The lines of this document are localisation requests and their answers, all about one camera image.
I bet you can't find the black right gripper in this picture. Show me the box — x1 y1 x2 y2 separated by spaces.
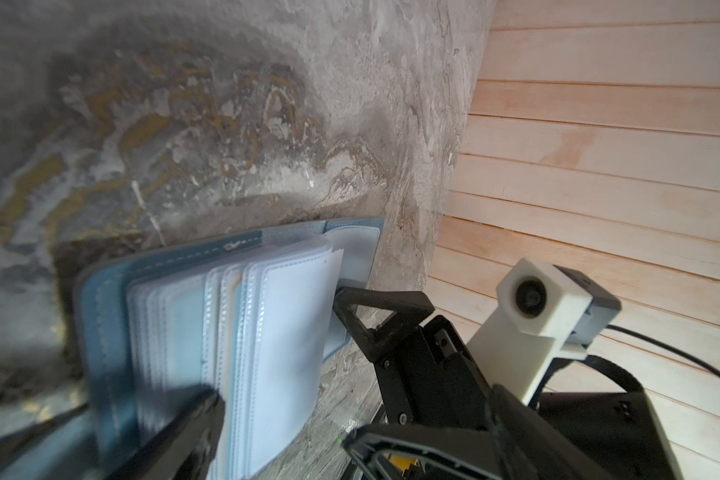
333 286 491 429

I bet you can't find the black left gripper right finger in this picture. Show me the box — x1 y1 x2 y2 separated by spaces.
343 385 612 479

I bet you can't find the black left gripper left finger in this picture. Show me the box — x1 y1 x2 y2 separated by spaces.
107 389 225 480

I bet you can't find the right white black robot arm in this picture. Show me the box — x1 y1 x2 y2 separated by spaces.
333 287 681 479

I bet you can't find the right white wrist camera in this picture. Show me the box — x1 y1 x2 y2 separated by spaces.
467 257 622 406

